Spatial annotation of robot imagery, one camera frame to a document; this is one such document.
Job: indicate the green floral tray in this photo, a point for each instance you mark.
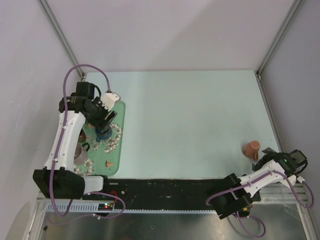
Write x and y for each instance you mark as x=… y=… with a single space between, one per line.
x=103 y=158

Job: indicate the aluminium frame post left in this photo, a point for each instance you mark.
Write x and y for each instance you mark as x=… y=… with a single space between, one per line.
x=52 y=20

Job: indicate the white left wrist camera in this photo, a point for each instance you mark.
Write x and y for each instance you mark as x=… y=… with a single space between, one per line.
x=109 y=99

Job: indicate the beige pink mug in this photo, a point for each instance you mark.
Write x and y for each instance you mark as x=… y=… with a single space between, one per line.
x=251 y=150

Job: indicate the brown striped mug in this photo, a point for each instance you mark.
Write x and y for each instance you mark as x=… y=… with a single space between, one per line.
x=82 y=137

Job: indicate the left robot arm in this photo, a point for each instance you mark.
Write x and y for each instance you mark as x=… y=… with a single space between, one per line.
x=57 y=179

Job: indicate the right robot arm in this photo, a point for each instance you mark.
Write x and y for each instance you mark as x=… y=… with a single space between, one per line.
x=232 y=194

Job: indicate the blue glazed mug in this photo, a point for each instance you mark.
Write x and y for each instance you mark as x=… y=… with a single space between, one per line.
x=102 y=135

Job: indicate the aluminium frame post right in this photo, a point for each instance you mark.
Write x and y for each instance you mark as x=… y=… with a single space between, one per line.
x=280 y=34

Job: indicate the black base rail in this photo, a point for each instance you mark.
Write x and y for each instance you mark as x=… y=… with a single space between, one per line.
x=156 y=194

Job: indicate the white slotted cable duct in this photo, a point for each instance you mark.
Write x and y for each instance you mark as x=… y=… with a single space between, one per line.
x=90 y=207

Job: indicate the aluminium frame post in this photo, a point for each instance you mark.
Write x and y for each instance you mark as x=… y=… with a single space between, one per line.
x=52 y=20
x=280 y=34

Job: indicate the purple ribbed mug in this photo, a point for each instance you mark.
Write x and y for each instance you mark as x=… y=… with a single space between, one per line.
x=81 y=153

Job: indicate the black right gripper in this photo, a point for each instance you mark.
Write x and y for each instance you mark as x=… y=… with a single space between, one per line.
x=262 y=160

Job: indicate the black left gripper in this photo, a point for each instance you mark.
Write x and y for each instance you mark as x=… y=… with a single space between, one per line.
x=102 y=124

